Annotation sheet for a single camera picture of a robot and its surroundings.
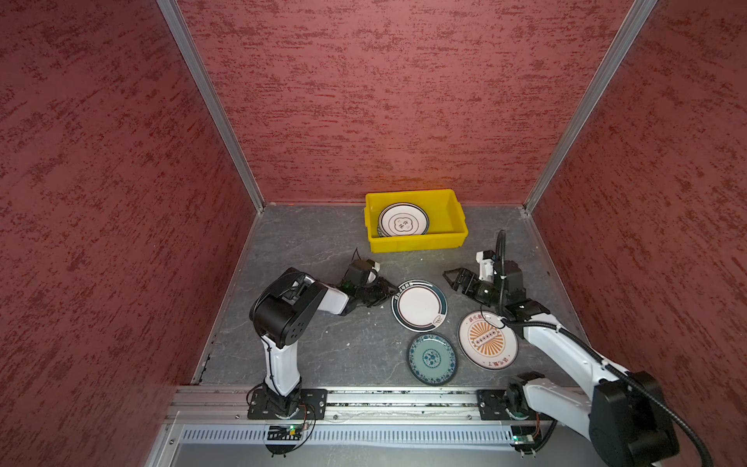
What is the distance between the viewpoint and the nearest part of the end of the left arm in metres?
0.79

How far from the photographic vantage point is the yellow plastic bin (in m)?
1.05

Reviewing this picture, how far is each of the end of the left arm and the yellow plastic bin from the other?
7.7 inches
